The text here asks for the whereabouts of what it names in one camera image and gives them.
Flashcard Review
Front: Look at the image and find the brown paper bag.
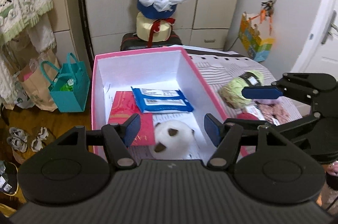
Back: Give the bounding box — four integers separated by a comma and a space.
16, 50, 62, 112

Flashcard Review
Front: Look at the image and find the floral pink cloth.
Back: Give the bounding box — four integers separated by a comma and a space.
257, 102, 303, 126

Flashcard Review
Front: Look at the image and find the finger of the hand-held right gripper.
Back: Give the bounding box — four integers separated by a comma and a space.
241, 72, 338, 109
265, 111, 324, 141

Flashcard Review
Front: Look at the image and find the beige cabinet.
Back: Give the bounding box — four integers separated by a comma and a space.
44, 0, 93, 74

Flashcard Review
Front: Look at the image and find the colourful gift bag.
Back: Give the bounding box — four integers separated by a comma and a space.
238, 13, 277, 62

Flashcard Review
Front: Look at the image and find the green yarn ball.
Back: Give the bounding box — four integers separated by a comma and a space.
219, 70, 265, 110

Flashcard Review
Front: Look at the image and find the teal tote bag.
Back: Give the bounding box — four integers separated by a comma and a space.
40, 52, 91, 113

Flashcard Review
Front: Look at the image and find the metal door handle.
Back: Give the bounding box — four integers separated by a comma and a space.
320, 10, 338, 45

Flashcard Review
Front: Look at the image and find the black suitcase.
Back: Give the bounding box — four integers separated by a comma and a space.
120, 31, 183, 52

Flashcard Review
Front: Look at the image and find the white door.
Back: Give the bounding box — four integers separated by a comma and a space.
289, 0, 338, 76

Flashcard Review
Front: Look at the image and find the white fleece robe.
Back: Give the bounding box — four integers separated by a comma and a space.
0, 0, 58, 109

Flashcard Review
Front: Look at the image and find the panda plush toy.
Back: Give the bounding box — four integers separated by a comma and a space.
153, 120, 196, 160

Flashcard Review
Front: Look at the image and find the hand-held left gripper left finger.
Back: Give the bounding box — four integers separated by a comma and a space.
57, 113, 142, 169

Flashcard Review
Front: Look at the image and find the person's right hand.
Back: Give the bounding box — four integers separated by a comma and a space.
327, 161, 338, 177

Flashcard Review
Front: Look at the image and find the grey white sneaker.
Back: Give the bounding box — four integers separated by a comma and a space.
31, 127, 50, 153

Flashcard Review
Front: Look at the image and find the striped tablecloth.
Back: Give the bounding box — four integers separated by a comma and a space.
182, 45, 304, 158

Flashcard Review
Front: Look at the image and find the blue wipes packet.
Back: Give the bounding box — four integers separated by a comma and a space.
131, 87, 195, 114

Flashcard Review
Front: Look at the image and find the pair of sandals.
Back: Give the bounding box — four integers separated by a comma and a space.
7, 127, 29, 154

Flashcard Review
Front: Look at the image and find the pink yarn ball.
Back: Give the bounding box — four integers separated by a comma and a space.
236, 112, 261, 122

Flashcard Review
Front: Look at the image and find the flower bouquet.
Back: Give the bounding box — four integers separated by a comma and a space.
129, 0, 188, 43

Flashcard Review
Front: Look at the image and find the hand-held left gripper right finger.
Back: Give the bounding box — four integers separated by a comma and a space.
204, 113, 291, 170

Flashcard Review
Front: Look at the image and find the pink cardboard box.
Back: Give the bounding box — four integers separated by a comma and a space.
91, 46, 250, 161

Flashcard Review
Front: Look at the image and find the key bundle on hook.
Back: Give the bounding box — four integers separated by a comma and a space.
261, 0, 278, 16

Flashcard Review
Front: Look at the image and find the red envelope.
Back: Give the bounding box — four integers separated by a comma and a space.
108, 91, 155, 147

